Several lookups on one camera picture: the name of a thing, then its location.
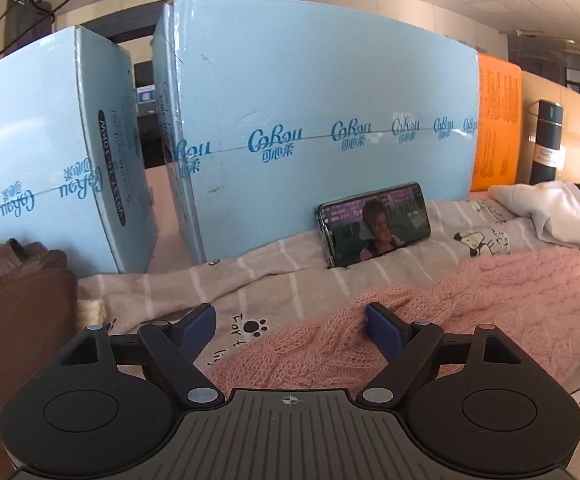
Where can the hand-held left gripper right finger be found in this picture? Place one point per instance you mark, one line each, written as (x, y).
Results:
(385, 334)

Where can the striped printed bed sheet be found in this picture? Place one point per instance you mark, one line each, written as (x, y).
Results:
(280, 270)

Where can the pink knitted sweater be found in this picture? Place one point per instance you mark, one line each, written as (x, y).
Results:
(495, 300)

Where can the dark grey speaker box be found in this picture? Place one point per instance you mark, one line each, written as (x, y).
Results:
(27, 22)

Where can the dark green thermos bottle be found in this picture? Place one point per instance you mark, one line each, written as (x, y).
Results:
(545, 135)

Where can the brown cardboard box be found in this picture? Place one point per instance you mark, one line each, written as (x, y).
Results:
(577, 130)

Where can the large light blue cardboard box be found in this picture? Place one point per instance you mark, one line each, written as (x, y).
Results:
(320, 100)

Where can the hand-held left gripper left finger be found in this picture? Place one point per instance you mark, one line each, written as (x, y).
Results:
(197, 332)

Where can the black smartphone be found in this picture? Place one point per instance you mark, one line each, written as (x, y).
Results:
(375, 225)

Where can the orange cardboard box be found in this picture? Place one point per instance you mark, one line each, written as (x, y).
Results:
(495, 125)

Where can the white cloth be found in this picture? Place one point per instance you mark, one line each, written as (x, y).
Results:
(555, 205)

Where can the brown leather bag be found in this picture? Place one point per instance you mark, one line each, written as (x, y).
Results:
(15, 262)

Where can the small light blue cardboard box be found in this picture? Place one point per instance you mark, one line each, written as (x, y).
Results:
(30, 135)

